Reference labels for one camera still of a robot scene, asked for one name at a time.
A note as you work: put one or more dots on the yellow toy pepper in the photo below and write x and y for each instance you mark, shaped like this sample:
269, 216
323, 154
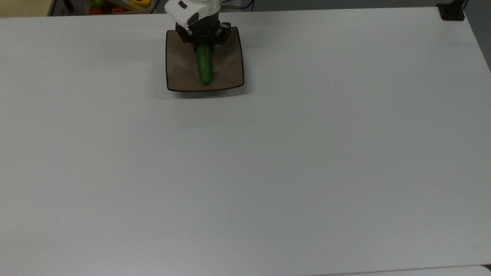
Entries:
139, 3

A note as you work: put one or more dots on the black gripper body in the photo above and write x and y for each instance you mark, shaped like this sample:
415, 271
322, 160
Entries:
207, 32

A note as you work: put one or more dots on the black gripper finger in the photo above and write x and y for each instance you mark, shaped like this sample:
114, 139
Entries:
224, 32
184, 33

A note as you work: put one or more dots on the black table clamp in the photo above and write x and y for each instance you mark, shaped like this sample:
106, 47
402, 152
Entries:
452, 11

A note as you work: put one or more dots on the green cucumber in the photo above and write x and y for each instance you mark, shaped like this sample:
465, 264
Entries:
205, 67

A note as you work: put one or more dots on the basket of toy vegetables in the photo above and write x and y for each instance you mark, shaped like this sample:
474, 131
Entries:
115, 7

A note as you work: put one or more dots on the light wooden table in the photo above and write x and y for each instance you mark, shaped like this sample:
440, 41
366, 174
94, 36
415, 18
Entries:
23, 7

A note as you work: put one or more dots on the red toy tomato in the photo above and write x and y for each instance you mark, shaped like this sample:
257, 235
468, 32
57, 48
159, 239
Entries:
96, 10

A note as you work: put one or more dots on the square brown ceramic plate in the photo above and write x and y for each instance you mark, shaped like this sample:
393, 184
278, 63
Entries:
226, 65

